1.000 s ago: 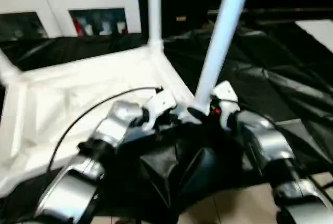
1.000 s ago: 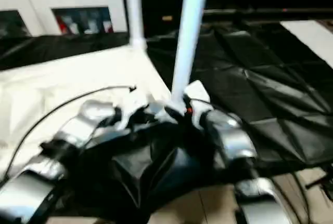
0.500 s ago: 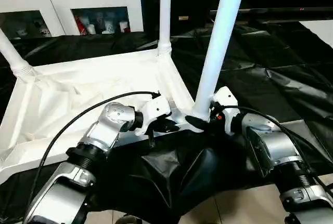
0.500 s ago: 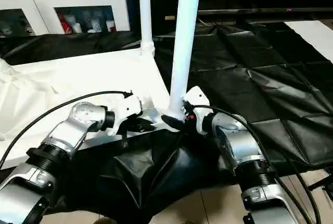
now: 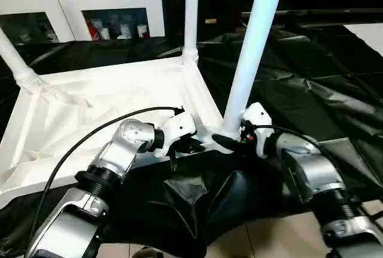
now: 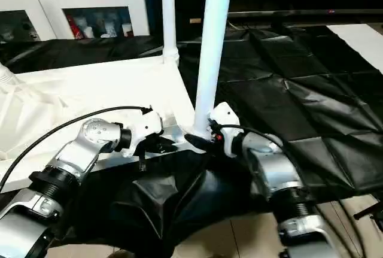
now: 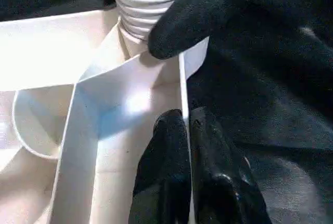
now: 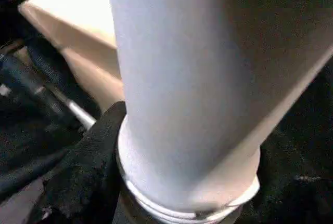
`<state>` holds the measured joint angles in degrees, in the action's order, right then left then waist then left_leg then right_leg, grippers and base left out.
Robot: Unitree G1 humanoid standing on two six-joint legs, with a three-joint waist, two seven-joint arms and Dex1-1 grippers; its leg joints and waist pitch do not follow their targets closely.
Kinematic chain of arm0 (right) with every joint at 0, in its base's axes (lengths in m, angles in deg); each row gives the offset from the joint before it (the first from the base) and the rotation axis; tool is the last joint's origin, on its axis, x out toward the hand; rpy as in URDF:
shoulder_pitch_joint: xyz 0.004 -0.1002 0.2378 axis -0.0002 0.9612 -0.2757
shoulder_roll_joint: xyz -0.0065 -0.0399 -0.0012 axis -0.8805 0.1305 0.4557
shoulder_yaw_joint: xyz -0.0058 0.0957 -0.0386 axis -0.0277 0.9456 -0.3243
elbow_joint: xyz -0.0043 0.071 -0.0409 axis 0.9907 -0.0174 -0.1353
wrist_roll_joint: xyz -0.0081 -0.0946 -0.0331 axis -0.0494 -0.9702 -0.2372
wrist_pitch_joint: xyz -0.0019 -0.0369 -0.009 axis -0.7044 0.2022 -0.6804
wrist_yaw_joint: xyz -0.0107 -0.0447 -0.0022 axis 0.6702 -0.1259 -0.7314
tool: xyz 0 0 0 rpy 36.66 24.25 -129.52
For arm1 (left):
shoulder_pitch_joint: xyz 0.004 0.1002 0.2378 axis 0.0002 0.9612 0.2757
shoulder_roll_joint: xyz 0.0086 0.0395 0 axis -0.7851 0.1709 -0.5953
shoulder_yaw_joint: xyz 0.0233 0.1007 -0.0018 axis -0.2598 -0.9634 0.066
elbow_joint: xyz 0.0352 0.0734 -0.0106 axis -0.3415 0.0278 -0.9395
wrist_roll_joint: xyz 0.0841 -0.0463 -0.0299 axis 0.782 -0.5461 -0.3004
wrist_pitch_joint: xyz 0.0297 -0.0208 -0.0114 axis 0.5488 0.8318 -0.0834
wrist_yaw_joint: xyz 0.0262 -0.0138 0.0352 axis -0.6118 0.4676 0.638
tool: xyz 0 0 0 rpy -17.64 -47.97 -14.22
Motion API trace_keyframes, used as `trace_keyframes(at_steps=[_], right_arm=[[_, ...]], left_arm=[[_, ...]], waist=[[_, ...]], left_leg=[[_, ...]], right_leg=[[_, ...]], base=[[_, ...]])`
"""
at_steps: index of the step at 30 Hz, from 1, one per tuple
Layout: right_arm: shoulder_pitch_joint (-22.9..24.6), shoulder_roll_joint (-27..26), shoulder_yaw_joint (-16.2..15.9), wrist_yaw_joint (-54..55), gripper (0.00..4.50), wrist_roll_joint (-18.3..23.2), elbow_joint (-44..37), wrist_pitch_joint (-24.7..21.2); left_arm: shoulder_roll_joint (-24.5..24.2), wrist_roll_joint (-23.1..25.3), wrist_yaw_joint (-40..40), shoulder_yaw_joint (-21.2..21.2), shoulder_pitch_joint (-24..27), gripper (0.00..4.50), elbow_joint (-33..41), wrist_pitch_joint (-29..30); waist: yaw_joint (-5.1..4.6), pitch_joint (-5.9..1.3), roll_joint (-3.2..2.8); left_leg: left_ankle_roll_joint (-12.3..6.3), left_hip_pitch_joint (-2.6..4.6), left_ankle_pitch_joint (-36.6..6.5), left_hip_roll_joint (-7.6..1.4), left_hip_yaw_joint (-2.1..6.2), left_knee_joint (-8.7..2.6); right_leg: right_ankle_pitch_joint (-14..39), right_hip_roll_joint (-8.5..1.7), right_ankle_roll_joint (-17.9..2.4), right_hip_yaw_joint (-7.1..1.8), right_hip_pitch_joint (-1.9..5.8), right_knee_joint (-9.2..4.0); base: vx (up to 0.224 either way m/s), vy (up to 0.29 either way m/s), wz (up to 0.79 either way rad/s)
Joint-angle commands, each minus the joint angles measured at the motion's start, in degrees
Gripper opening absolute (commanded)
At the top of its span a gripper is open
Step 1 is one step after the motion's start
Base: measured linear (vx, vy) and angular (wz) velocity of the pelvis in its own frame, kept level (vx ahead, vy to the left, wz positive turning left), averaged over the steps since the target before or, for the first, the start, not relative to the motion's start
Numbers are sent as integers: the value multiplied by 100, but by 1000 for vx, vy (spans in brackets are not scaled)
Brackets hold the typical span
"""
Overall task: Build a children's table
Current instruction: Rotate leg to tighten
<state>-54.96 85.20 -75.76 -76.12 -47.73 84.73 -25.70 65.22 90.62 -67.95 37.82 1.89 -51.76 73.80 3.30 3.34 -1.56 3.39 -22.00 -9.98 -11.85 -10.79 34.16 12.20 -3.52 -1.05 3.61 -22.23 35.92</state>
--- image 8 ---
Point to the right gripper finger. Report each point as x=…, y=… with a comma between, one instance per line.
x=83, y=172

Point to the white plastic table top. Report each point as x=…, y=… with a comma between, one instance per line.
x=78, y=31

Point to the white plastic table leg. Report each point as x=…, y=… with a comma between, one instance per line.
x=187, y=68

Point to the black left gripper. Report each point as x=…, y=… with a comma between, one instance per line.
x=36, y=83

